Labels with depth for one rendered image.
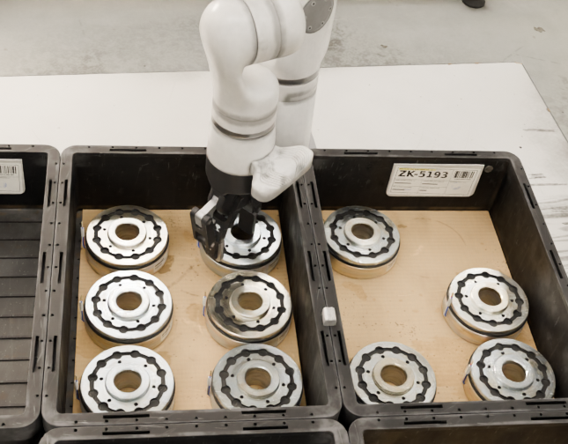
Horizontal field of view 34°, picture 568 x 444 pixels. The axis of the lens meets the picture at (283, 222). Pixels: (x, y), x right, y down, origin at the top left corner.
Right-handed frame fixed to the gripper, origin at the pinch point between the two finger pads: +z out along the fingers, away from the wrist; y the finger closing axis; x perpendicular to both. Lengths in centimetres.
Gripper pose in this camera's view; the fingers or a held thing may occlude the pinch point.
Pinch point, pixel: (231, 235)
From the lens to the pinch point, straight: 115.6
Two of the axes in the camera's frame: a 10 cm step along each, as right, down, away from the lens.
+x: 7.8, 5.1, -3.6
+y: -6.2, 5.3, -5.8
